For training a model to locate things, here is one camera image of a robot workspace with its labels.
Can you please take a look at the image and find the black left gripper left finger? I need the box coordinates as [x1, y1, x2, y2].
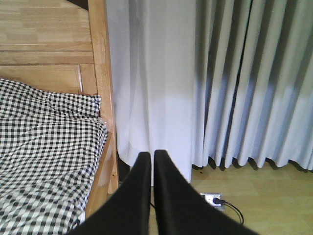
[68, 152, 151, 235]

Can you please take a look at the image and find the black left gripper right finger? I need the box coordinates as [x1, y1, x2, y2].
[154, 150, 256, 235]

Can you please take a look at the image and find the white floor socket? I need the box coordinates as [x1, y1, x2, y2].
[200, 193, 225, 212]

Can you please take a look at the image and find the black white checkered bedding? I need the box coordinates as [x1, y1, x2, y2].
[0, 79, 108, 235]

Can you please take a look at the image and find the grey pleated curtain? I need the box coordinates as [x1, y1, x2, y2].
[191, 0, 313, 171]

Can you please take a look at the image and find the white curtain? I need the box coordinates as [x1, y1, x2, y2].
[107, 0, 197, 180]

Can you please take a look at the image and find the black power cord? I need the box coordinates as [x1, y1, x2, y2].
[149, 198, 245, 225]

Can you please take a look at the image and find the wooden bed frame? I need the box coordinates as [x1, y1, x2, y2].
[0, 0, 118, 217]

